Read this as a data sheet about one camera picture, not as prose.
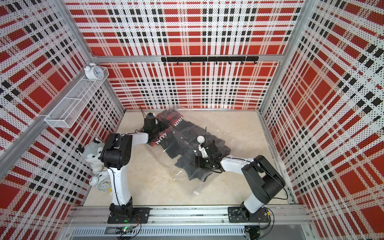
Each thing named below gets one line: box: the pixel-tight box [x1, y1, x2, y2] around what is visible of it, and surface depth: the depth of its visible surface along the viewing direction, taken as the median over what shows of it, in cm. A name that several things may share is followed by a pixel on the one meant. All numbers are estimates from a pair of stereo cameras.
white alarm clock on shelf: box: [84, 62, 104, 84], surface depth 83 cm
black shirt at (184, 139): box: [160, 118, 225, 159], surface depth 102 cm
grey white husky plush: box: [76, 138, 104, 174], surface depth 79 cm
